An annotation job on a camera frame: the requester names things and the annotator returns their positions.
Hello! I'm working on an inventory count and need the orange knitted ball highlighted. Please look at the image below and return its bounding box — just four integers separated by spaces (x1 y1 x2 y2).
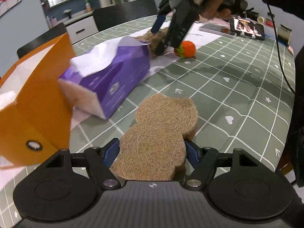
174 41 196 58

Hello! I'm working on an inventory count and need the brown coir bear mat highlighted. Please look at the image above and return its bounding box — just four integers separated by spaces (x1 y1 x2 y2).
110 93 198 181

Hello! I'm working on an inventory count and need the black chair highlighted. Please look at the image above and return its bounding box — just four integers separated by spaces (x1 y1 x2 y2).
17 23 67 59
92 0 158 31

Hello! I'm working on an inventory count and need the black smartphone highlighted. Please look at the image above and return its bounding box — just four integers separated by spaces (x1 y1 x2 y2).
229 17 265 40

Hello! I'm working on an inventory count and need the green soap bottle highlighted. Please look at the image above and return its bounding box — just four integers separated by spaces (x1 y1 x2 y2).
85 0 92 12

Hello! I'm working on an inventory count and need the purple tissue box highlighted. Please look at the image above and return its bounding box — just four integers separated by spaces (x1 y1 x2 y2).
58 36 150 120

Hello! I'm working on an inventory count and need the orange cardboard box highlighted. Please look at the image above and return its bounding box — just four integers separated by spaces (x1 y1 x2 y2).
1 33 75 169

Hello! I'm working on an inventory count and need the white drawer cabinet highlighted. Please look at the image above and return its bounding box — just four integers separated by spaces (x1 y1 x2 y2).
64 11 99 44

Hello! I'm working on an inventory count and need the green grid tablecloth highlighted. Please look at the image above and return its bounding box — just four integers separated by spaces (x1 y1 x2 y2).
0 14 296 228

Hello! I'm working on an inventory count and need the black cable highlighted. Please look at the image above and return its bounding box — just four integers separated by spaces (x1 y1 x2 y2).
261 0 296 95

